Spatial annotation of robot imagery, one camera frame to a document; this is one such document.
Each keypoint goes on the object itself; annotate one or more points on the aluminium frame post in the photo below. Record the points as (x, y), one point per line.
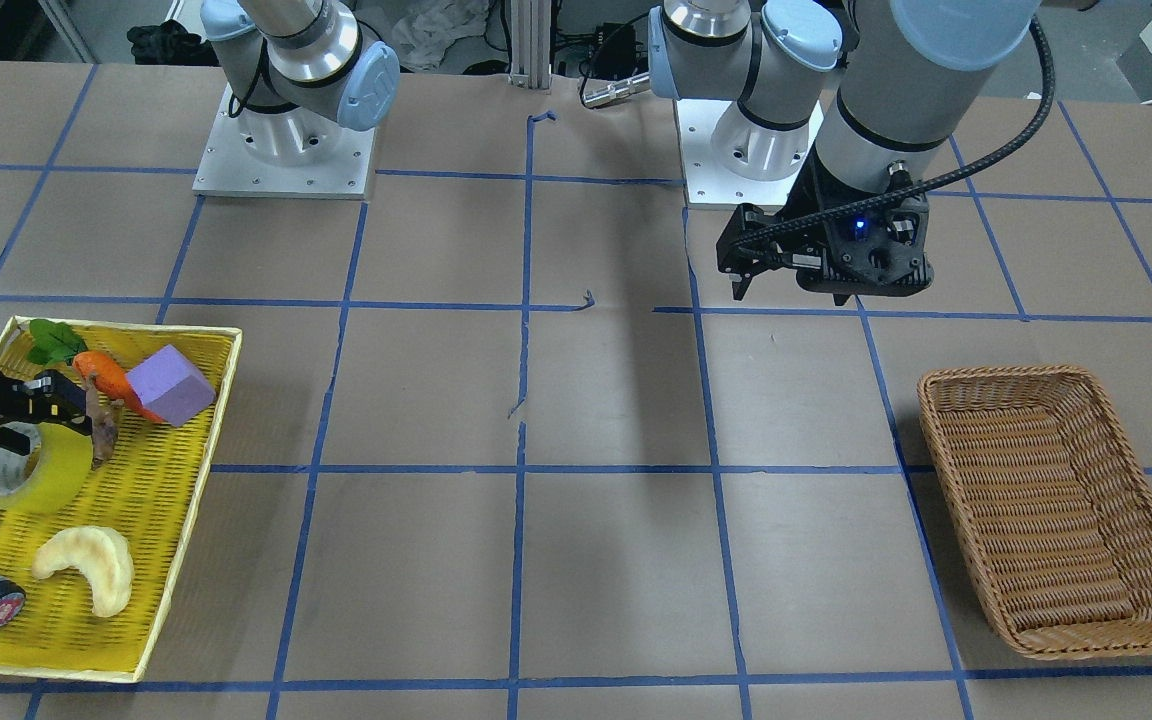
(530, 41)

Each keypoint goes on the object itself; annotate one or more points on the brown wicker basket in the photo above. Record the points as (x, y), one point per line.
(1051, 508)

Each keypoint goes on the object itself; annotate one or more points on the orange toy carrot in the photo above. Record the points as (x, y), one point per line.
(59, 343)

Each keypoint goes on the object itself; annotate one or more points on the yellow plastic woven tray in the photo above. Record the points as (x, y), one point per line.
(150, 493)

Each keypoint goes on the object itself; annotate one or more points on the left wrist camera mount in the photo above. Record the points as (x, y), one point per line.
(879, 251)

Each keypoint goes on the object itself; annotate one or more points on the purple foam cube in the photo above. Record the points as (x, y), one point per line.
(171, 387)

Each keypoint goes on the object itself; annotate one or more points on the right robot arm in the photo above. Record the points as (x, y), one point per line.
(309, 83)

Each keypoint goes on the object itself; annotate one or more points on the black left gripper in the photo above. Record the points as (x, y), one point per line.
(818, 216)

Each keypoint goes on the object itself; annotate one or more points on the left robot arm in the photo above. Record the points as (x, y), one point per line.
(909, 72)

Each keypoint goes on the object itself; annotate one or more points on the pale croissant bread toy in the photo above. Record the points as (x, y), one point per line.
(102, 556)

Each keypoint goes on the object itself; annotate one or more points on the brown animal figurine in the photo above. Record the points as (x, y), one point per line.
(104, 422)

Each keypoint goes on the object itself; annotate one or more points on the yellow tape roll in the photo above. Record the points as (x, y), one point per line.
(50, 475)

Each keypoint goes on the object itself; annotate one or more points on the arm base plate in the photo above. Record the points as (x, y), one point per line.
(729, 159)
(293, 155)

